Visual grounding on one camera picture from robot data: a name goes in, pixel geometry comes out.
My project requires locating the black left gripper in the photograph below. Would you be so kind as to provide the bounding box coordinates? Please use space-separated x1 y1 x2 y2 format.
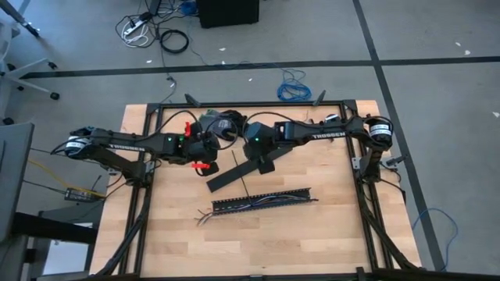
186 120 222 177

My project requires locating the black duct cover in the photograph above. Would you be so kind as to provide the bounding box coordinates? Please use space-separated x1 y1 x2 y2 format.
205 145 295 194

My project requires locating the multicolour wire bundle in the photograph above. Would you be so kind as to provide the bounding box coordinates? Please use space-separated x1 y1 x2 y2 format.
195 194 320 228

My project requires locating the black grey work glove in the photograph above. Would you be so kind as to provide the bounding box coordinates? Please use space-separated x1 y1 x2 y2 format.
198 108 248 142

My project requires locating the black clamp knob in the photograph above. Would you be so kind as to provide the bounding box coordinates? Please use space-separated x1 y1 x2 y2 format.
385 154 408 167

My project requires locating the black computer box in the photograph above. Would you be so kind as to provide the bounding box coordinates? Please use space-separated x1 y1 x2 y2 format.
195 0 261 30

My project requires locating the white power strip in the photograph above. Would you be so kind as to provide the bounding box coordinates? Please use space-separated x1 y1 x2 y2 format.
123 16 150 39

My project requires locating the white office chair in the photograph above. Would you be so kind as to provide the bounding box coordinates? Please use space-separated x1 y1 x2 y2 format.
0 0 62 126

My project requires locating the grey desk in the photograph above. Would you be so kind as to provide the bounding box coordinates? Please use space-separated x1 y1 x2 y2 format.
0 122 36 244

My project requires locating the black angled frame bracket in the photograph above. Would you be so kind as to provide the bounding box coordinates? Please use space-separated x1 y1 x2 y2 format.
184 92 202 108
312 89 327 108

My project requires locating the blue cable coil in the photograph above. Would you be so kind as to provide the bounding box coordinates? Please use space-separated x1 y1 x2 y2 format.
276 68 313 103

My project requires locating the black cable coil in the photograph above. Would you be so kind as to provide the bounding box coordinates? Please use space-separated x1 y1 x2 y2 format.
159 29 191 55

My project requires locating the black network switch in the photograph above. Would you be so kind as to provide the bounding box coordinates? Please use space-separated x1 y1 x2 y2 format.
63 187 105 205

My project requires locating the yellow cable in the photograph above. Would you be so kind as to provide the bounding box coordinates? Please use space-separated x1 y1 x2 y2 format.
27 157 107 199

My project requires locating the thin blue floor cable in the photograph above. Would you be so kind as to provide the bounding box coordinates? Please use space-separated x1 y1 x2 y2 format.
411 207 459 273

